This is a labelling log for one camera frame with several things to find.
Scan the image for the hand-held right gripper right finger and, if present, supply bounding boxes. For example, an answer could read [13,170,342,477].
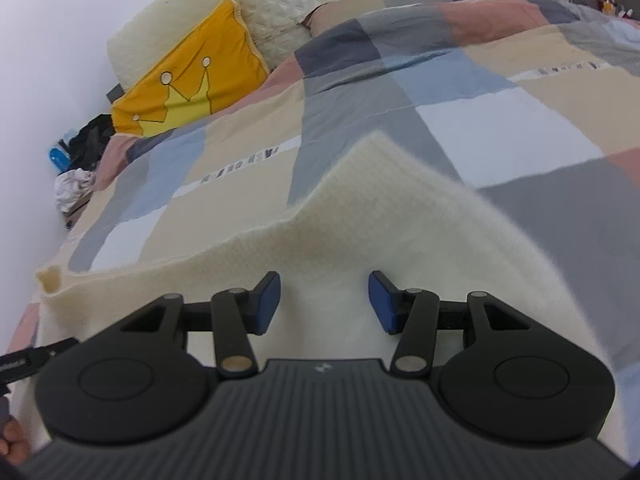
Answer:
[368,270,532,377]

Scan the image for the white crumpled clothes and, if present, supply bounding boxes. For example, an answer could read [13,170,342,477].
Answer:
[54,169,99,217]

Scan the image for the yellow crown pillow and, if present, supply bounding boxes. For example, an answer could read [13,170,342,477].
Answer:
[111,0,271,139]

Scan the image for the blue plastic packet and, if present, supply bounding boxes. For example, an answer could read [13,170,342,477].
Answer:
[48,132,77,174]

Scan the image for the brown cardboard box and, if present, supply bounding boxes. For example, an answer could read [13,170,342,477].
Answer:
[62,190,97,231]

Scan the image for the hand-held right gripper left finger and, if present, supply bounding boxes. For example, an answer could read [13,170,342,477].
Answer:
[117,270,282,378]

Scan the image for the cream sweater with blue stripes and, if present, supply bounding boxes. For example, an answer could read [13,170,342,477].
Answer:
[0,130,632,466]

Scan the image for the checkered patchwork quilt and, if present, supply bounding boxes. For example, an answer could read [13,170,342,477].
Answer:
[0,0,640,391]

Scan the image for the black clothes pile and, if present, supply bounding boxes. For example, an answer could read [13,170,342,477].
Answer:
[67,114,119,172]

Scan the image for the floral cream pillow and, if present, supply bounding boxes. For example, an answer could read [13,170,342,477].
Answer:
[249,24,312,67]

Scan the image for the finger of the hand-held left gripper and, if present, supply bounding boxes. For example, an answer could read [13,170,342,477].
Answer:
[30,337,81,364]

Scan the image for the person's left hand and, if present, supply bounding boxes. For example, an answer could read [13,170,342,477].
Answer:
[0,417,31,466]

